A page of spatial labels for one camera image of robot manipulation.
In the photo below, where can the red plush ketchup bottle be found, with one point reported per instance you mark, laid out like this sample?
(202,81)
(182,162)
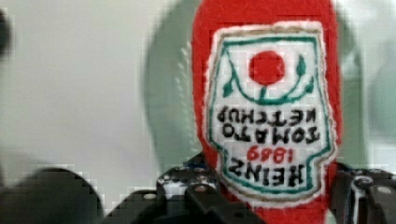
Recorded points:
(267,103)

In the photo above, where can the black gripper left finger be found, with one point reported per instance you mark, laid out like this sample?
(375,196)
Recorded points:
(190,193)

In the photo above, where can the green oval strainer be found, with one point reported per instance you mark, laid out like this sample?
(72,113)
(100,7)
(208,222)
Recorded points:
(168,97)

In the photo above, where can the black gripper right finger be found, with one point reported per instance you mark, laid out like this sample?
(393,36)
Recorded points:
(363,196)

